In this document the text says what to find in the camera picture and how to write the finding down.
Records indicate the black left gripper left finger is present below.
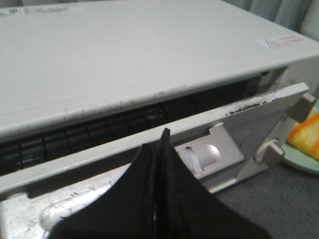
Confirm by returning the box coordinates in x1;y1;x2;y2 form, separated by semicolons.
49;143;157;239

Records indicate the orange striped croissant bread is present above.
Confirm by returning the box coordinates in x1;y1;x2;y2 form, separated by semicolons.
287;110;319;160

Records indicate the white oven door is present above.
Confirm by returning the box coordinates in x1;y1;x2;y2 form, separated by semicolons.
0;82;316;239

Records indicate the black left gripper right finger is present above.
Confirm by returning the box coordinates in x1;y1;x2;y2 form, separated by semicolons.
155;128;271;239

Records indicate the pale green plate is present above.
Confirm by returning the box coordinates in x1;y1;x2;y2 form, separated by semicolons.
283;102;319;175

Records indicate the white curtain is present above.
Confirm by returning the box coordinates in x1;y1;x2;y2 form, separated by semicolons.
227;0;312;32

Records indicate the white Toshiba toaster oven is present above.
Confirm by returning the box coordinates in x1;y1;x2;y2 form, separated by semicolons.
0;0;319;175

